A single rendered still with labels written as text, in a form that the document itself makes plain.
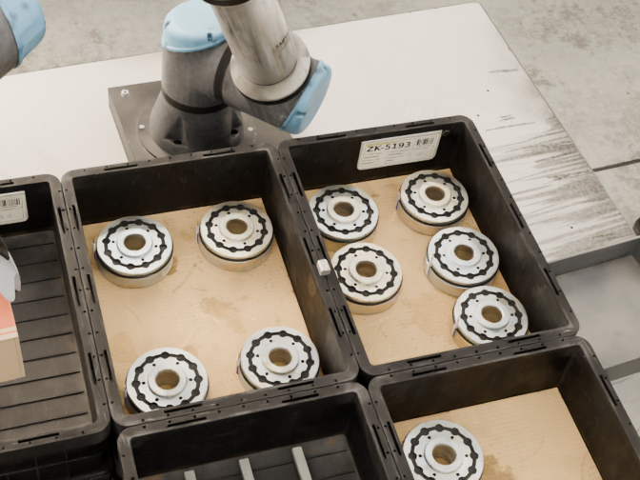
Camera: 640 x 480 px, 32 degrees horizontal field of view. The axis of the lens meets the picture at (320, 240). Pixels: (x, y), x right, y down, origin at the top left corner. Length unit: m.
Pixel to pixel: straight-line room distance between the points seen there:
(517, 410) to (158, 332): 0.48
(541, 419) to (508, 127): 0.68
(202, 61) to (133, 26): 1.51
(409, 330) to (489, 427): 0.17
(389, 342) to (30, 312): 0.48
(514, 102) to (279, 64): 0.64
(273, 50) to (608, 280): 0.68
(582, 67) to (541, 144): 1.31
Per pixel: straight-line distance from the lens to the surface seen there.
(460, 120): 1.65
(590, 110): 3.17
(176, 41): 1.66
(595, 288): 1.81
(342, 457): 1.40
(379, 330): 1.51
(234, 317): 1.50
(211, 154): 1.55
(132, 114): 1.85
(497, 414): 1.48
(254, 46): 1.47
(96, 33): 3.14
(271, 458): 1.39
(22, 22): 1.00
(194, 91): 1.70
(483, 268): 1.57
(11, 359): 1.17
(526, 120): 2.03
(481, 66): 2.11
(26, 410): 1.43
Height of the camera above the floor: 2.06
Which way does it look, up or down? 51 degrees down
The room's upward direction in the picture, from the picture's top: 10 degrees clockwise
